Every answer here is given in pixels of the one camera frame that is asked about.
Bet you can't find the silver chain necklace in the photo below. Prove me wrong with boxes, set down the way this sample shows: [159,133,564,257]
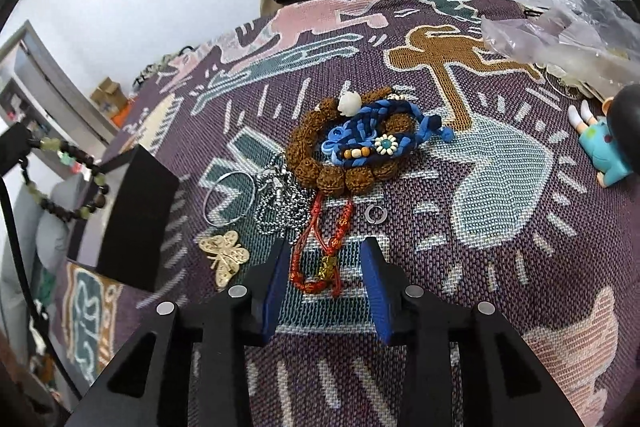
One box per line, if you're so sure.
[250,152,321,238]

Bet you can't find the black jewelry box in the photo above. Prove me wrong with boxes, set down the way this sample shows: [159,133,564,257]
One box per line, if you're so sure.
[96,144,181,293]

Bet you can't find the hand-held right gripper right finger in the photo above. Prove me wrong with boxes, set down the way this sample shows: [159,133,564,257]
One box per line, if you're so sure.
[360,237,586,427]

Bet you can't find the grey wall cabinet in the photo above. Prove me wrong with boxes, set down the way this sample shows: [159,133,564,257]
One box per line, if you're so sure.
[0,20,118,148]

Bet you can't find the brown seed bead bracelet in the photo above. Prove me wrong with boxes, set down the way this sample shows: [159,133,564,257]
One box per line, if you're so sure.
[286,90,426,195]

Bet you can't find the toy figure in blue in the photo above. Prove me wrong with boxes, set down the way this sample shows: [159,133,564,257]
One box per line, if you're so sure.
[567,83,640,189]

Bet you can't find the clear plastic bags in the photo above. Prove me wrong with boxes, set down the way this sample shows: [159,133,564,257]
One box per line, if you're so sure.
[480,0,640,88]

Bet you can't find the thin silver bangle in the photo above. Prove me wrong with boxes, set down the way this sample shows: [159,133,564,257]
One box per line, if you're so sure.
[204,171,257,227]

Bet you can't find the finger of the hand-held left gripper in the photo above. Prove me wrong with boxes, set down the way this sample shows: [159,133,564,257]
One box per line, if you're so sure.
[0,123,35,180]

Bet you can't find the orange box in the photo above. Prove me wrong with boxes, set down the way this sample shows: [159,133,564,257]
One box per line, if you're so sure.
[112,103,135,129]

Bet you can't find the cardboard box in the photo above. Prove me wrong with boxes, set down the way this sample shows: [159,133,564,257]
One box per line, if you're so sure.
[90,77,128,115]

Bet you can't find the printed purple blanket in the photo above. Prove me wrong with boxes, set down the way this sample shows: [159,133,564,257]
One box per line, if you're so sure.
[50,0,640,427]

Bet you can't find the grey sofa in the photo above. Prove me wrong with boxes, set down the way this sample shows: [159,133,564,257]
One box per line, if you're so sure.
[0,172,88,358]

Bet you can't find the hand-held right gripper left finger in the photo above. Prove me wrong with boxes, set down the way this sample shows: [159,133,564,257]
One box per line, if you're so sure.
[65,237,293,427]

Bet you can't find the red cord bracelet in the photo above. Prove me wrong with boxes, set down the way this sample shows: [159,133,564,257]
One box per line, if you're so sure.
[290,192,363,295]

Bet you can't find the gold butterfly brooch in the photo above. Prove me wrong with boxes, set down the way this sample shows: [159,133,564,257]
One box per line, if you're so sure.
[198,229,250,290]

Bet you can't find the green and black bead bracelet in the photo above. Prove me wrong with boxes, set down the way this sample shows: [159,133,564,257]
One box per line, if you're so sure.
[19,137,110,223]

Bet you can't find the blue braided bracelet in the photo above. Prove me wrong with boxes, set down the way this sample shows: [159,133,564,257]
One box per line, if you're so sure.
[320,94,456,168]

